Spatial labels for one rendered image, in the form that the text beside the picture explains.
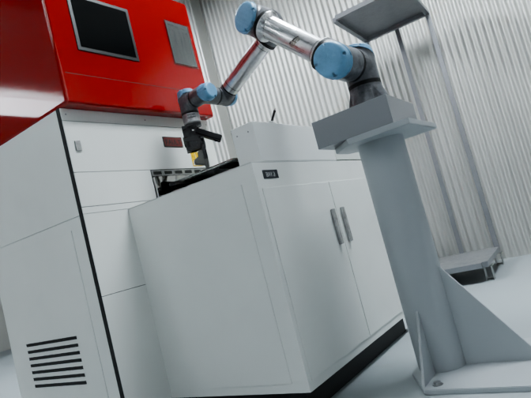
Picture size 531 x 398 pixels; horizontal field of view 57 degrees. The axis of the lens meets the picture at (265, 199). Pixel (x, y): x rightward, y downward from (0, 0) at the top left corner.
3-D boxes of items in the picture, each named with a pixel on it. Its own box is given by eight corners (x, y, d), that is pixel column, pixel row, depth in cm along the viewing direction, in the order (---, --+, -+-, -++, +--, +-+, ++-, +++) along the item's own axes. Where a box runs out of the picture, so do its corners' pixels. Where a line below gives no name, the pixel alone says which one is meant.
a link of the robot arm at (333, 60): (372, 54, 165) (262, 3, 193) (349, 47, 153) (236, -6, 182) (356, 88, 169) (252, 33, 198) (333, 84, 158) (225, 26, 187)
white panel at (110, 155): (79, 215, 178) (55, 110, 181) (223, 198, 245) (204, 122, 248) (84, 213, 176) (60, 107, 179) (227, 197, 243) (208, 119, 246)
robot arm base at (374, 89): (399, 105, 175) (392, 79, 176) (382, 100, 163) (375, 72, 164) (361, 120, 184) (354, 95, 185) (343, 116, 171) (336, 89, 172)
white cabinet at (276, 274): (176, 420, 185) (127, 209, 192) (304, 340, 265) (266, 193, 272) (321, 420, 149) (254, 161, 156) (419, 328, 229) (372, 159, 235)
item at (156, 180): (156, 199, 207) (152, 177, 207) (224, 192, 243) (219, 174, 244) (160, 198, 206) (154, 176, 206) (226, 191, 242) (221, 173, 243)
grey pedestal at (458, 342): (569, 338, 164) (497, 104, 171) (561, 391, 127) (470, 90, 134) (420, 351, 192) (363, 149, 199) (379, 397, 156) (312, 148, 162)
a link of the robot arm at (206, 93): (221, 82, 211) (205, 91, 218) (201, 79, 202) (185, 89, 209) (225, 99, 210) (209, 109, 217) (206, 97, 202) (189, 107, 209)
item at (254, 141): (239, 169, 168) (229, 129, 169) (318, 166, 213) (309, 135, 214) (261, 161, 162) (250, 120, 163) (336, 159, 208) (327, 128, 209)
